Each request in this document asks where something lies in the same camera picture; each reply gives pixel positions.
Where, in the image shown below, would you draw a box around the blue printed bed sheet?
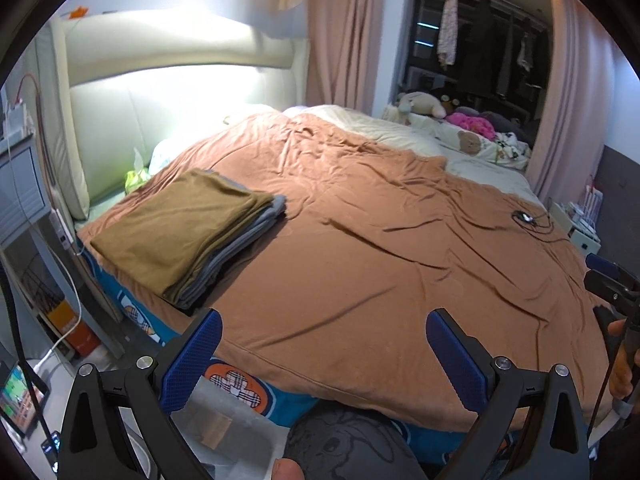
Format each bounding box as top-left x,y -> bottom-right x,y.
82,250 -> 516,466

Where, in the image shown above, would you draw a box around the floral hanging garment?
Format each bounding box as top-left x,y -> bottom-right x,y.
436,0 -> 460,68

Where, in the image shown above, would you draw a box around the small black phone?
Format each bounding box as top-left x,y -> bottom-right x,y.
42,430 -> 63,471

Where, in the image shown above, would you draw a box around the cream padded bed headboard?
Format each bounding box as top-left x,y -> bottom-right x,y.
35,2 -> 308,221

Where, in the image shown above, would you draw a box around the green tissue pack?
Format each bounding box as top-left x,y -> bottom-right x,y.
124,147 -> 151,193

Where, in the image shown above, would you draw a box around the white power adapter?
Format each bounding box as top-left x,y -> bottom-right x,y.
5,102 -> 33,133

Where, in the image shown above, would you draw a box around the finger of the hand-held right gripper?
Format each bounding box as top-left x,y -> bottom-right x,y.
584,253 -> 640,306

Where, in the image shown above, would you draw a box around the thick black cable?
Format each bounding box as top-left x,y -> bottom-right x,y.
589,350 -> 617,441
0,250 -> 56,461

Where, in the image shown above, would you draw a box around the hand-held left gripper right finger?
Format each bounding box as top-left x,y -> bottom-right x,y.
426,307 -> 591,480

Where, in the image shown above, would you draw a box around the olive printed t-shirt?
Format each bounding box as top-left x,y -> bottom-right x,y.
89,167 -> 276,306

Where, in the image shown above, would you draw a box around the orange box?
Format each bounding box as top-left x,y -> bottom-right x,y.
42,300 -> 103,356

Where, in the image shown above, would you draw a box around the thin black cable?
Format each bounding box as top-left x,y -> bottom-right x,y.
510,207 -> 576,241

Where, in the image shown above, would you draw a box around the person's right hand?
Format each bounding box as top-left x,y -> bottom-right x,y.
607,319 -> 640,403

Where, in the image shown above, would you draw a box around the grey folded clothes stack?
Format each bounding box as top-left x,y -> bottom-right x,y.
172,192 -> 288,311

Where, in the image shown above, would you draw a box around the white plush toy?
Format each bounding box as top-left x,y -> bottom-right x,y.
397,91 -> 448,121

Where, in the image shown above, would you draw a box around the clear plastic storage box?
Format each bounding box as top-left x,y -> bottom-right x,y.
187,385 -> 301,480

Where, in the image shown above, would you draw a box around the white drawer cabinet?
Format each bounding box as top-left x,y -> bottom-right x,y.
550,200 -> 603,256

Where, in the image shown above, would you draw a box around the striped gift bag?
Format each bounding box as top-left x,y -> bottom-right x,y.
582,175 -> 603,221

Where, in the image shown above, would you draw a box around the grey bedside cabinet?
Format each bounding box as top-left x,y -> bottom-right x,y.
0,132 -> 126,361

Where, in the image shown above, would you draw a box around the cream bear-print pillow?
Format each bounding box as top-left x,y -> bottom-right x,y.
405,115 -> 531,171

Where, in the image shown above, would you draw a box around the pink curtain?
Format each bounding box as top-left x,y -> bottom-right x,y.
305,0 -> 413,121
525,0 -> 628,206

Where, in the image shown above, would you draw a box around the orange-brown blanket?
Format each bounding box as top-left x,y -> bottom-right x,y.
77,110 -> 618,433

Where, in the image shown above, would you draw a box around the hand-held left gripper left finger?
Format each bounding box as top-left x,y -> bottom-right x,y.
59,307 -> 223,480

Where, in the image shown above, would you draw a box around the person's grey patterned trousers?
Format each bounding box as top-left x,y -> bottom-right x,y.
282,400 -> 426,480

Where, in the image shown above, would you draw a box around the white cable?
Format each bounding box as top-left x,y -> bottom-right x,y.
30,280 -> 83,376

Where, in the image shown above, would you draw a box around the black and white printed cloth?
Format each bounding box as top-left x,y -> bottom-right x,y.
492,131 -> 531,163

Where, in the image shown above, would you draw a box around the tablet with lit screen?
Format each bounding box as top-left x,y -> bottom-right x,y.
0,362 -> 51,436

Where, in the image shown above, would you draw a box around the white power strip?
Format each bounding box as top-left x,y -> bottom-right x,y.
50,210 -> 76,251

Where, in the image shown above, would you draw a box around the person's left hand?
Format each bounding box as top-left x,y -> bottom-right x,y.
271,457 -> 304,480

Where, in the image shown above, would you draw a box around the pink crumpled cloth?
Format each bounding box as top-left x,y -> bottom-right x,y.
445,112 -> 496,138

